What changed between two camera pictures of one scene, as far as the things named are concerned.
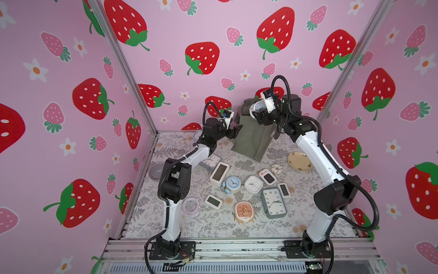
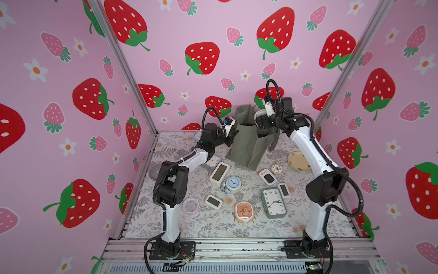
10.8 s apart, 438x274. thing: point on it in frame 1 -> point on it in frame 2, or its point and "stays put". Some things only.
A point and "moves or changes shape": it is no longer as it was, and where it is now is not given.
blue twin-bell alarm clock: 232,184 stays put
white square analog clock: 254,184 moves or changes shape
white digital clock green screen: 218,173 stays put
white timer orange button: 268,177 stays put
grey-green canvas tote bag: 251,137 moves or changes shape
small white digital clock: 284,190 stays put
